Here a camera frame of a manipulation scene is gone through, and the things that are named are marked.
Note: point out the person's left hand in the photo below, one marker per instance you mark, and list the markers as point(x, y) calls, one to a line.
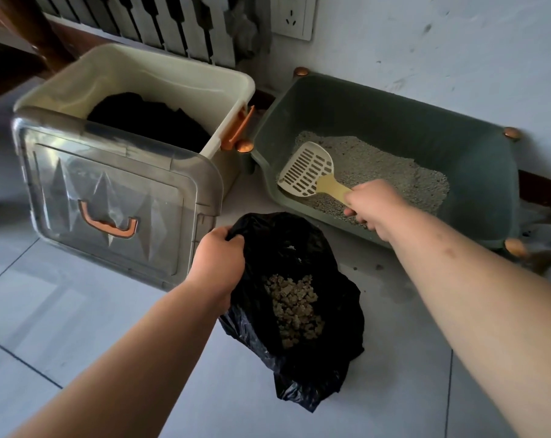
point(218, 262)

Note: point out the person's right hand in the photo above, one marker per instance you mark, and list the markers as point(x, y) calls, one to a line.
point(378, 205)

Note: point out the person's left fingers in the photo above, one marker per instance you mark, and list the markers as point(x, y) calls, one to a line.
point(227, 233)

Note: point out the person's right fingers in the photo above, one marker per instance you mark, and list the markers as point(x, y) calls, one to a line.
point(357, 214)

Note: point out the cream litter scoop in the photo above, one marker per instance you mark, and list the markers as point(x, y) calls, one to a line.
point(309, 173)

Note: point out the black plastic garbage bag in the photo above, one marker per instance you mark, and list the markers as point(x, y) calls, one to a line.
point(298, 310)

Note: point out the person's right forearm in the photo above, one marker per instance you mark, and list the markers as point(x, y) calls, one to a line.
point(480, 310)

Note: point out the person's left forearm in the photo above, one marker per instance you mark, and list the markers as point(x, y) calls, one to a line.
point(120, 360)

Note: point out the grey cat litter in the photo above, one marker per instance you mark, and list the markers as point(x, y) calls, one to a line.
point(394, 177)

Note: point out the green cat litter box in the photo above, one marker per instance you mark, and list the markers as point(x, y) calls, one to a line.
point(394, 150)

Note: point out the clumped litter waste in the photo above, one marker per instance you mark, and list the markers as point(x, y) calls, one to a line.
point(293, 303)

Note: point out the orange bin latch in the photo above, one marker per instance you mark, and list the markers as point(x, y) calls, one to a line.
point(236, 127)

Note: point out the black bag in bin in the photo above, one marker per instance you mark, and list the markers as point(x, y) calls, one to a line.
point(152, 120)

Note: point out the cream plastic storage bin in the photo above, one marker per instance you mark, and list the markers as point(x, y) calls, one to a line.
point(166, 95)

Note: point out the white radiator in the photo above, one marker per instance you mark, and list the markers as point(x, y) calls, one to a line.
point(157, 22)

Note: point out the dark wooden furniture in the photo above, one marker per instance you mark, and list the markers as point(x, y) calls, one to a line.
point(15, 45)

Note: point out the white wall socket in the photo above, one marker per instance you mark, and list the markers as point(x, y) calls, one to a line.
point(293, 15)

